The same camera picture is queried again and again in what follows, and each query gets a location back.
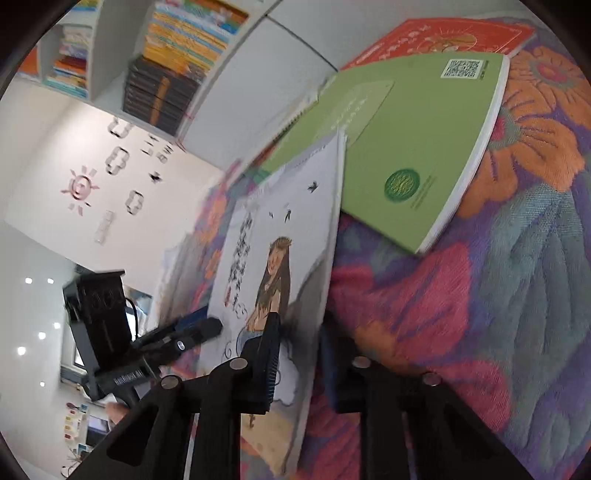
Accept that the white book long-haired girl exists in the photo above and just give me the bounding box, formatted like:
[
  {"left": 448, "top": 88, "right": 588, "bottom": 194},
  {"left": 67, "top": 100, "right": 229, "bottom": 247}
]
[{"left": 198, "top": 129, "right": 348, "bottom": 478}]

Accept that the row of striped colourful books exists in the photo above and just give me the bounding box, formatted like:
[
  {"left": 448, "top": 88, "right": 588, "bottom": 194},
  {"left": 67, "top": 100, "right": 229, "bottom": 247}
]
[{"left": 44, "top": 23, "right": 97, "bottom": 100}]

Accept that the green cover book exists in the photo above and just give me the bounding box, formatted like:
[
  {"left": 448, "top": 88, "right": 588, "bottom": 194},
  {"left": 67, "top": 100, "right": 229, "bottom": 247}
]
[{"left": 252, "top": 52, "right": 511, "bottom": 256}]

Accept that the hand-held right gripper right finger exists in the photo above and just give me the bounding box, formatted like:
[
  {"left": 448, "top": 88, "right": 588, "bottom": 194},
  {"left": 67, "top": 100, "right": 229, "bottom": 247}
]
[{"left": 320, "top": 319, "right": 536, "bottom": 480}]

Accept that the red sun wall sticker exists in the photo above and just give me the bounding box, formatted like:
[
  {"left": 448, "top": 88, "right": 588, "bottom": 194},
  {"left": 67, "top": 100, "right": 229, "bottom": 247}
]
[{"left": 61, "top": 168, "right": 100, "bottom": 215}]

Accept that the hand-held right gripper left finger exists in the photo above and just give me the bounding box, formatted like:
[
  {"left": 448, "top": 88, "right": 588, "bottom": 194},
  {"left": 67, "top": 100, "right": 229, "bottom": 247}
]
[{"left": 60, "top": 312, "right": 283, "bottom": 480}]

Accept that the red cover book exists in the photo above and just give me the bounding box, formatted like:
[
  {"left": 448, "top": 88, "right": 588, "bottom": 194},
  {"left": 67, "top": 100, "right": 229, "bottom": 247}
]
[{"left": 339, "top": 17, "right": 537, "bottom": 71}]

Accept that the white wall switch row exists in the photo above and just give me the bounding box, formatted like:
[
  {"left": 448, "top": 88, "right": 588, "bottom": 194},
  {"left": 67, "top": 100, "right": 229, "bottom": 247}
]
[{"left": 95, "top": 210, "right": 115, "bottom": 243}]

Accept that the floral blanket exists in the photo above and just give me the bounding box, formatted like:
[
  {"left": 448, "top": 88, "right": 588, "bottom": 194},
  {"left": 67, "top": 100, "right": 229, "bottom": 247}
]
[{"left": 161, "top": 18, "right": 591, "bottom": 480}]

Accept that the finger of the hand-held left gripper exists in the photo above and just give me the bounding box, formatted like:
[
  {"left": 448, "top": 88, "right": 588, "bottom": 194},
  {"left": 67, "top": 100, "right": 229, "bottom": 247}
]
[
  {"left": 158, "top": 309, "right": 211, "bottom": 339},
  {"left": 142, "top": 318, "right": 223, "bottom": 366}
]

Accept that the row of yellow spine books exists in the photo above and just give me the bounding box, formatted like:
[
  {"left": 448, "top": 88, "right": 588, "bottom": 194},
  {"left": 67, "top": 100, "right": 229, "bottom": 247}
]
[{"left": 141, "top": 0, "right": 250, "bottom": 84}]

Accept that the black lettering wall sticker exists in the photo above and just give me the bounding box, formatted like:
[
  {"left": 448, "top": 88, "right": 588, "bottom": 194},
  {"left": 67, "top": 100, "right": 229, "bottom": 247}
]
[{"left": 143, "top": 134, "right": 178, "bottom": 162}]

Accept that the large black cloud wall sticker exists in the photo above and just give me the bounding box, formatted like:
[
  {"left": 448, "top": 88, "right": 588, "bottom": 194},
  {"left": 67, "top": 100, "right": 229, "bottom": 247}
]
[{"left": 108, "top": 117, "right": 134, "bottom": 139}]

